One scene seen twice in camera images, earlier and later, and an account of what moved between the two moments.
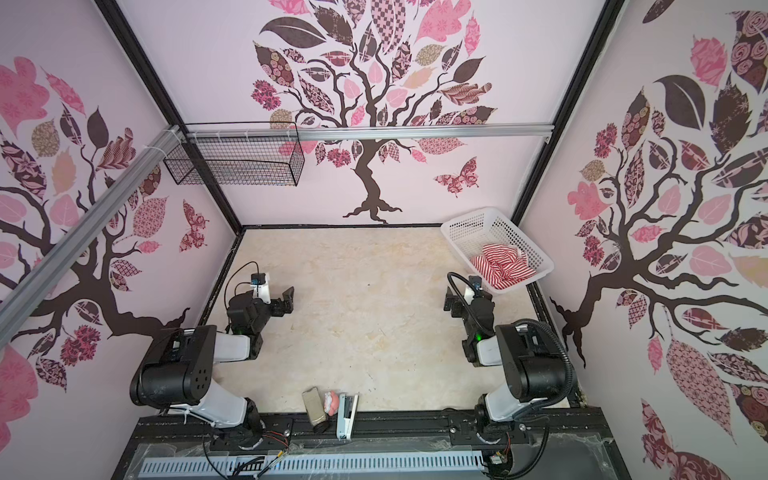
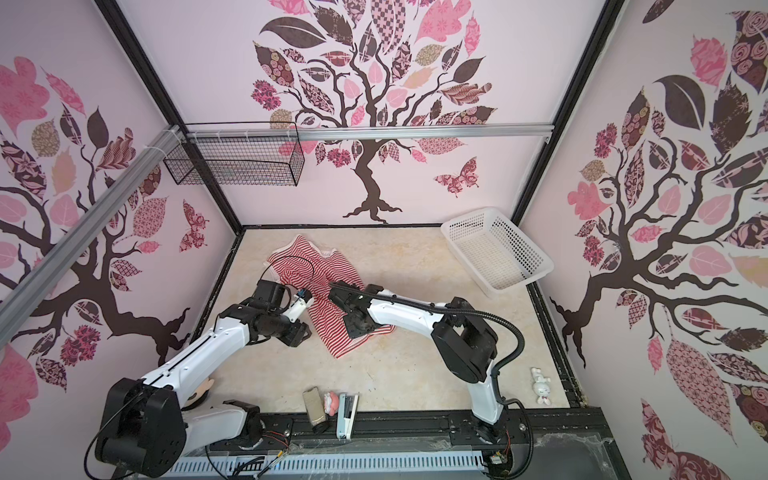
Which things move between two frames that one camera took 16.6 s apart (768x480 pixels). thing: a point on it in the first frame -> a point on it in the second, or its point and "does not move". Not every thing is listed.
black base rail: x=545 y=429 does not move
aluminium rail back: x=342 y=132 does not move
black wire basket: x=239 y=161 does not move
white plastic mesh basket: x=471 y=233 does not move
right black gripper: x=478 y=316 -> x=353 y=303
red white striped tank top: x=500 y=265 -> x=303 y=266
